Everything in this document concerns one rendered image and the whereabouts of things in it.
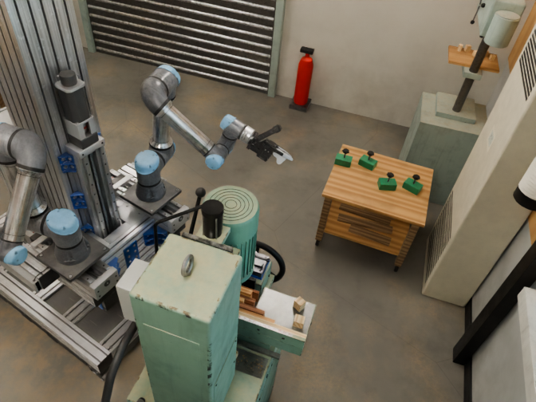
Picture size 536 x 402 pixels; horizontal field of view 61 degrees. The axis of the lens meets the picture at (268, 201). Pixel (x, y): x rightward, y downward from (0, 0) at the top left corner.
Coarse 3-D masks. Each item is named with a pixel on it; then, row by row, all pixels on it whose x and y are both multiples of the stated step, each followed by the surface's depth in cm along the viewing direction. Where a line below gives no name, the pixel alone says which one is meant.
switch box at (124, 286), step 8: (136, 264) 122; (144, 264) 122; (128, 272) 120; (136, 272) 120; (120, 280) 118; (128, 280) 118; (136, 280) 119; (120, 288) 117; (128, 288) 117; (120, 296) 120; (128, 296) 118; (120, 304) 123; (128, 304) 121; (128, 312) 124
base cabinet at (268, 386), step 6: (276, 360) 205; (270, 366) 186; (276, 366) 218; (270, 372) 194; (270, 378) 205; (264, 384) 182; (270, 384) 219; (264, 390) 187; (270, 390) 233; (264, 396) 199
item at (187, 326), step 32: (160, 256) 120; (224, 256) 121; (160, 288) 113; (192, 288) 114; (224, 288) 114; (160, 320) 114; (192, 320) 109; (224, 320) 123; (160, 352) 127; (192, 352) 120; (224, 352) 137; (160, 384) 144; (192, 384) 135; (224, 384) 154
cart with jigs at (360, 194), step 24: (336, 168) 306; (360, 168) 308; (384, 168) 310; (408, 168) 313; (336, 192) 289; (360, 192) 291; (384, 192) 293; (408, 192) 295; (336, 216) 323; (360, 216) 325; (384, 216) 326; (408, 216) 279; (360, 240) 309; (384, 240) 308; (408, 240) 290
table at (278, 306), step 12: (264, 288) 189; (264, 300) 185; (276, 300) 186; (288, 300) 186; (276, 312) 182; (288, 312) 182; (300, 312) 182; (312, 312) 183; (288, 324) 178; (252, 336) 177; (264, 336) 174; (288, 348) 174
